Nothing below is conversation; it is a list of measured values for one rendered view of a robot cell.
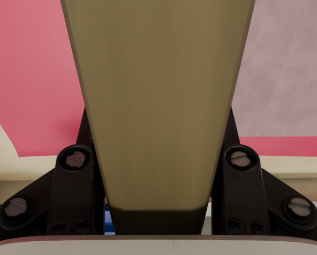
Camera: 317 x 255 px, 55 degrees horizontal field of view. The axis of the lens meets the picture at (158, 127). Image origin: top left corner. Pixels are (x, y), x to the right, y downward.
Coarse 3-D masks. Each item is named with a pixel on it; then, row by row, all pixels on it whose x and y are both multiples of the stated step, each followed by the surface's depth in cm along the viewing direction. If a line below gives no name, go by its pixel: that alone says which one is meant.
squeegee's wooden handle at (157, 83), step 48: (96, 0) 4; (144, 0) 4; (192, 0) 4; (240, 0) 4; (96, 48) 5; (144, 48) 5; (192, 48) 5; (240, 48) 5; (96, 96) 5; (144, 96) 5; (192, 96) 5; (96, 144) 7; (144, 144) 6; (192, 144) 6; (144, 192) 8; (192, 192) 8
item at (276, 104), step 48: (0, 0) 23; (48, 0) 23; (288, 0) 23; (0, 48) 26; (48, 48) 26; (288, 48) 26; (0, 96) 30; (48, 96) 30; (240, 96) 30; (288, 96) 30; (48, 144) 35; (288, 144) 35
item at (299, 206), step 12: (228, 120) 11; (228, 132) 11; (228, 144) 11; (216, 168) 10; (216, 180) 10; (264, 180) 10; (276, 180) 10; (216, 192) 11; (276, 192) 9; (288, 192) 9; (276, 204) 9; (288, 204) 9; (300, 204) 9; (312, 204) 9; (276, 216) 9; (288, 216) 9; (300, 216) 9; (312, 216) 9; (288, 228) 9; (300, 228) 9; (312, 228) 9
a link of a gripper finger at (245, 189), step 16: (240, 144) 10; (224, 160) 10; (240, 160) 10; (256, 160) 10; (224, 176) 9; (240, 176) 9; (256, 176) 9; (224, 192) 9; (240, 192) 9; (256, 192) 9; (224, 208) 8; (240, 208) 8; (256, 208) 8; (224, 224) 8; (240, 224) 8; (256, 224) 8
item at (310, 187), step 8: (0, 184) 40; (8, 184) 40; (16, 184) 40; (24, 184) 40; (288, 184) 40; (296, 184) 40; (304, 184) 40; (312, 184) 40; (0, 192) 39; (8, 192) 39; (16, 192) 39; (304, 192) 39; (312, 192) 39; (0, 200) 38; (312, 200) 38; (208, 208) 39; (208, 216) 41
